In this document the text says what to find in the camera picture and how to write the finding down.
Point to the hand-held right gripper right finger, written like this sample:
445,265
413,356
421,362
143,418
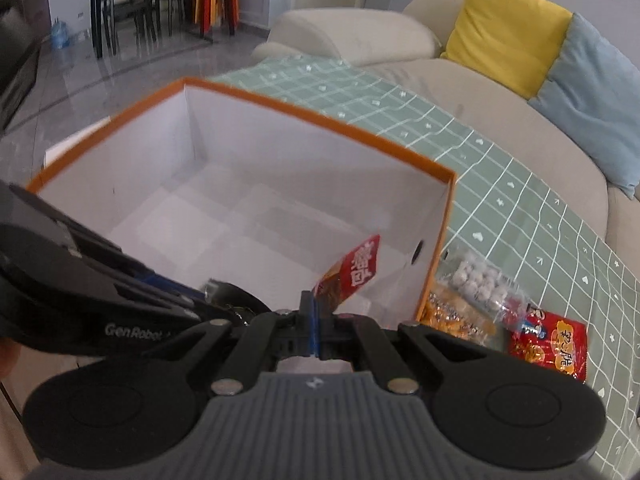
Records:
332,335

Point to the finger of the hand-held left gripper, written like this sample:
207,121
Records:
247,307
170,285

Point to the blue water bottle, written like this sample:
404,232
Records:
60,35

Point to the white paper sheet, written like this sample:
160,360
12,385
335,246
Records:
70,147

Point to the light blue cushion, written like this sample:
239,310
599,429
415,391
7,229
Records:
590,100

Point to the golden candy packet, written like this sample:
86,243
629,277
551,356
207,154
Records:
450,312

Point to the orange cardboard box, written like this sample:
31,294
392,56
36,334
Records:
300,170

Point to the red cartoon snack packet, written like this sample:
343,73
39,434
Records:
555,345

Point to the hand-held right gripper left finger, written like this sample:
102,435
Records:
314,330

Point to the red white-label snack packet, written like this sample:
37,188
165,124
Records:
357,265

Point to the yellow cushion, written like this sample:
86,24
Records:
500,35

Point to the stacked orange red stools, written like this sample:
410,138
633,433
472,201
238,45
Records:
215,0

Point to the green checked tablecloth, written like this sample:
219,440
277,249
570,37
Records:
500,185

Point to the dark low media cabinet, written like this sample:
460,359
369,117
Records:
15,75

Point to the clear packet of white balls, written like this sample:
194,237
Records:
475,277

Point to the beige sofa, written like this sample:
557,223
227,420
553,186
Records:
425,77

